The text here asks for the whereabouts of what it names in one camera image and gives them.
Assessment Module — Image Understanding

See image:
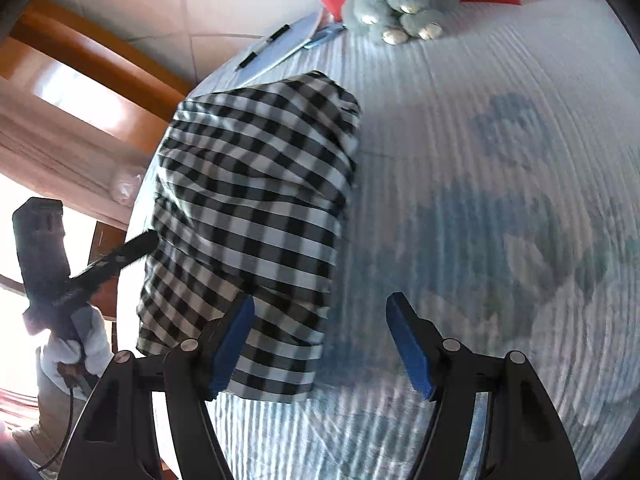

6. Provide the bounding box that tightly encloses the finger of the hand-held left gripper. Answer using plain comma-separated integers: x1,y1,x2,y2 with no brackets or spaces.
70,230,159,302

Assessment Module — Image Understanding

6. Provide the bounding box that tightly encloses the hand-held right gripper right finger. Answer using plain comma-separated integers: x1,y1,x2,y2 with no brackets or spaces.
386,291,583,480

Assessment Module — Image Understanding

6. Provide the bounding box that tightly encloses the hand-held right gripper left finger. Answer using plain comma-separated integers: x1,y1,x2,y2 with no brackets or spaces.
60,292,257,480

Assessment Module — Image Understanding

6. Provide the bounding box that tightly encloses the black white checkered garment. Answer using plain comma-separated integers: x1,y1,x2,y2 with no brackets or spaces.
136,71,362,403

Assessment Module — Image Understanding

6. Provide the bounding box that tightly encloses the person's left hand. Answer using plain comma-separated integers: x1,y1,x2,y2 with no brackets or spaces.
39,305,115,392

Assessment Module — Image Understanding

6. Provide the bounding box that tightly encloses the clear plastic bag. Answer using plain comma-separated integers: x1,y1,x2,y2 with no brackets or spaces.
110,170,144,207

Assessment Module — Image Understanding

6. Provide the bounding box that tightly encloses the light blue striped bed blanket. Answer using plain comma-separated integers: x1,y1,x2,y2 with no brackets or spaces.
117,0,640,480

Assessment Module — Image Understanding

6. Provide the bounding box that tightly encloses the wooden door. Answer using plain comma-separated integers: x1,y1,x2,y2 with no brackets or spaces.
0,0,201,157

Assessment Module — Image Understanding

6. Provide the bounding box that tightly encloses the black pen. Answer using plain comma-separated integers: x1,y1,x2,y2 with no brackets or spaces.
235,24,292,71

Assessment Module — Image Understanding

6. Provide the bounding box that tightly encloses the white notebook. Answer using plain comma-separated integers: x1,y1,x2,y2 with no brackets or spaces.
235,10,325,86

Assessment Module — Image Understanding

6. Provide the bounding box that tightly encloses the blue pen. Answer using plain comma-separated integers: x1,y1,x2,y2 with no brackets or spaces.
302,24,347,50

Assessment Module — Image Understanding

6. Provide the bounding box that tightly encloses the grey plush toy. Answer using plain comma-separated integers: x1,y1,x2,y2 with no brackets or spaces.
340,0,460,46

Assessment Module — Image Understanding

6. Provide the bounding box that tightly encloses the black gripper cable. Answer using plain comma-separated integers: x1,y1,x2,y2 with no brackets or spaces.
36,382,97,472

